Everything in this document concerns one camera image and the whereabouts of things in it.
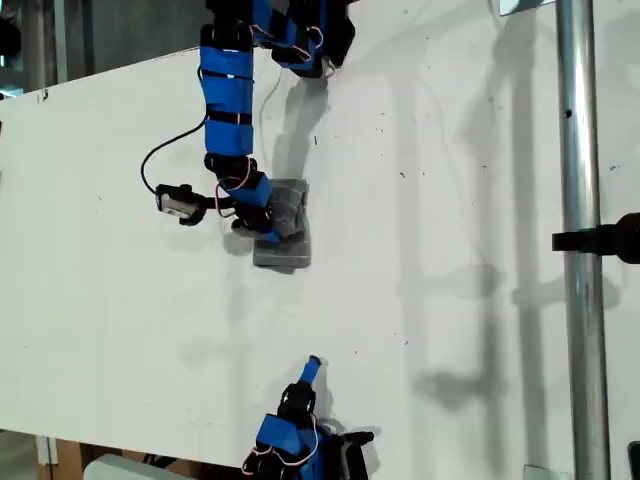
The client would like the grey striped towel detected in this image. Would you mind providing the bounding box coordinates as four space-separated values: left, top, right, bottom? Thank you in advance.
251 177 315 274

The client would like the black clamp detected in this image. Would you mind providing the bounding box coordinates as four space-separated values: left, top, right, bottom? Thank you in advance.
551 212 640 265

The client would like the red white wire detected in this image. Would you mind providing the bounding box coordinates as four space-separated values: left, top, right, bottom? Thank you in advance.
241 411 321 476
214 158 254 217

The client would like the black camera stalk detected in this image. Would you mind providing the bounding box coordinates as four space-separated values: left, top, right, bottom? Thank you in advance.
178 192 236 228

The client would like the grey white camera box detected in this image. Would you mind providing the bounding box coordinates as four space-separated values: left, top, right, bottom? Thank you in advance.
155 183 197 220

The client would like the black camera box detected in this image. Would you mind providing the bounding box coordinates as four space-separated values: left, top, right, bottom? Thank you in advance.
340 430 376 480

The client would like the black camera cable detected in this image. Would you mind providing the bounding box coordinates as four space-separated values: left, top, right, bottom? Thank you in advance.
140 114 209 194

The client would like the white table leg bracket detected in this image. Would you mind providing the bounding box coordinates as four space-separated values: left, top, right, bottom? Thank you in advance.
35 436 60 469

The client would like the steel post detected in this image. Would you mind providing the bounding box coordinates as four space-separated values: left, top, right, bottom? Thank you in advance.
554 0 613 480

